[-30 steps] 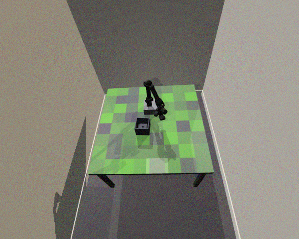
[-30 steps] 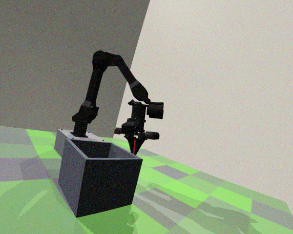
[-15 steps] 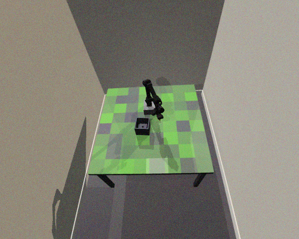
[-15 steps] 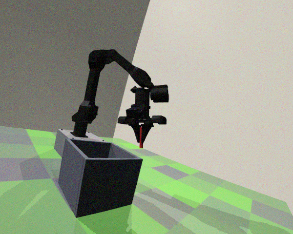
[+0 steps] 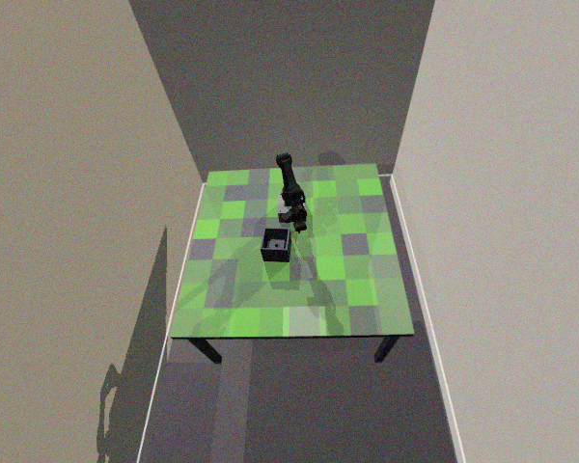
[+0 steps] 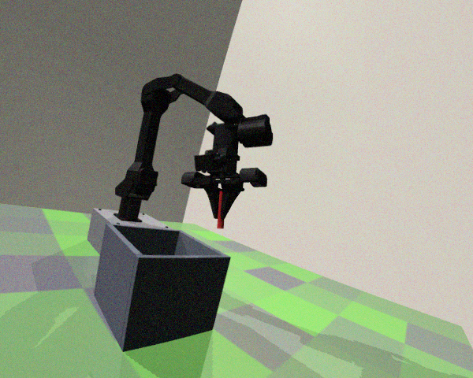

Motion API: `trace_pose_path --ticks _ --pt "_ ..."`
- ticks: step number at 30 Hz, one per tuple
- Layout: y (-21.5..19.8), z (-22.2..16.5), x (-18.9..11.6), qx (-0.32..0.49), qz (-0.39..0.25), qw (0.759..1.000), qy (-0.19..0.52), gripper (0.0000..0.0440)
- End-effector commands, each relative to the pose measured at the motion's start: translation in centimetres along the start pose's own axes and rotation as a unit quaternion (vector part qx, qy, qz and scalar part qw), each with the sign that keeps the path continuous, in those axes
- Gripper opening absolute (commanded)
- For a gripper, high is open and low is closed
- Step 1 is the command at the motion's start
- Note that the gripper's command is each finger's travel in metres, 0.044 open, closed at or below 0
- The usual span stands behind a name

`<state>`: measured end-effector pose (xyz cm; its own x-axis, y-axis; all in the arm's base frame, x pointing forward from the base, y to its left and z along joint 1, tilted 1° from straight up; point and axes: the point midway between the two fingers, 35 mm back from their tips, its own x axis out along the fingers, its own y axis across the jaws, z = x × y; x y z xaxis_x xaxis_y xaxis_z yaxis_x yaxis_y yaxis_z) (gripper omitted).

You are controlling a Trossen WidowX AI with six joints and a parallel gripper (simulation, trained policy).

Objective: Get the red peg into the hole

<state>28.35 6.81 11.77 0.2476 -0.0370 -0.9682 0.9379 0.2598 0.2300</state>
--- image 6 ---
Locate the red peg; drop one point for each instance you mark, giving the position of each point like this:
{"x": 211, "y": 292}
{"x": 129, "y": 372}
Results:
{"x": 220, "y": 221}

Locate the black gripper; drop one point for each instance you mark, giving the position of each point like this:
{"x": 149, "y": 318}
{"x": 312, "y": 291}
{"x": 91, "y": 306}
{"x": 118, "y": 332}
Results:
{"x": 230, "y": 187}

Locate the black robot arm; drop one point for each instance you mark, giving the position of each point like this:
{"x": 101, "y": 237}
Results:
{"x": 141, "y": 179}

